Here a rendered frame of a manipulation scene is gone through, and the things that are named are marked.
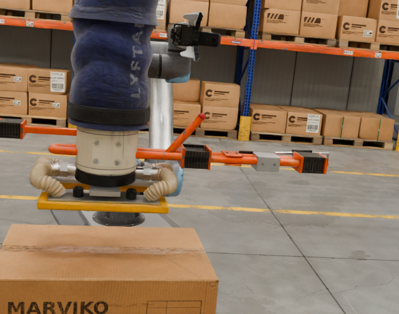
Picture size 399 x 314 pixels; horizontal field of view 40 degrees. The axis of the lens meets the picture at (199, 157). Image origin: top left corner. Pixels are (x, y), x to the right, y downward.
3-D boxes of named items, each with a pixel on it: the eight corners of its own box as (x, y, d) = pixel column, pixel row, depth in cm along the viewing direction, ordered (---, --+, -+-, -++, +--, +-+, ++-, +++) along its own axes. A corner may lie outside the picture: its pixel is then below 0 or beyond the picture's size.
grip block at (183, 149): (181, 169, 152) (182, 149, 151) (177, 161, 162) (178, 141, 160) (211, 171, 154) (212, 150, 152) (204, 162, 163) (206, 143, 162)
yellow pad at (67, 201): (36, 209, 138) (37, 190, 137) (40, 197, 148) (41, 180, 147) (168, 214, 144) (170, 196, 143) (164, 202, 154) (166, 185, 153)
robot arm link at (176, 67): (158, 80, 207) (159, 47, 204) (187, 82, 209) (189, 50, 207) (160, 83, 198) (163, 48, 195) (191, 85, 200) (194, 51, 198)
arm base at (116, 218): (93, 210, 245) (94, 190, 242) (134, 209, 251) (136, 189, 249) (101, 226, 227) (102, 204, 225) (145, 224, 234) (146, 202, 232)
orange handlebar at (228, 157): (5, 154, 145) (5, 141, 144) (22, 133, 174) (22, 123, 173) (330, 171, 162) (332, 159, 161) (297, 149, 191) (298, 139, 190)
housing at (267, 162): (256, 171, 158) (258, 156, 157) (250, 166, 164) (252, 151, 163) (279, 172, 159) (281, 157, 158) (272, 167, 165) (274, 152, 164)
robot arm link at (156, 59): (119, 37, 257) (128, 48, 193) (145, 40, 260) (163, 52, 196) (118, 62, 260) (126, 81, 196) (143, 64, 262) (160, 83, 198)
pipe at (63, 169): (37, 194, 140) (38, 172, 138) (47, 169, 163) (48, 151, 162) (169, 199, 146) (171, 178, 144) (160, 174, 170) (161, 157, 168)
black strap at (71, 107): (63, 122, 138) (64, 106, 137) (69, 109, 160) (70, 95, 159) (152, 128, 142) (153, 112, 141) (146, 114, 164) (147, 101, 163)
